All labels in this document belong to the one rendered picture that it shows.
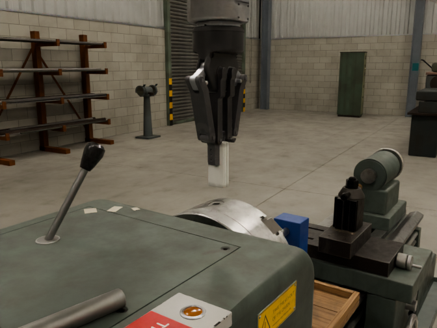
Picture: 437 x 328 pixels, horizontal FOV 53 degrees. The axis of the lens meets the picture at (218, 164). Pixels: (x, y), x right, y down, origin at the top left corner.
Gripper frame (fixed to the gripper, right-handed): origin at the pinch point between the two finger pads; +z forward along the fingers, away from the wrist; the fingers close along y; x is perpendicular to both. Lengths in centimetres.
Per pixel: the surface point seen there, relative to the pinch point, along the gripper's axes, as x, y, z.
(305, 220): 8, 53, 27
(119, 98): 709, 633, 57
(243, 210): 7.3, 19.5, 14.3
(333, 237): 5, 67, 35
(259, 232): 2.1, 16.9, 17.1
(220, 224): 7.1, 11.0, 14.6
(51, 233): 20.3, -16.3, 10.7
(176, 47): 724, 851, -59
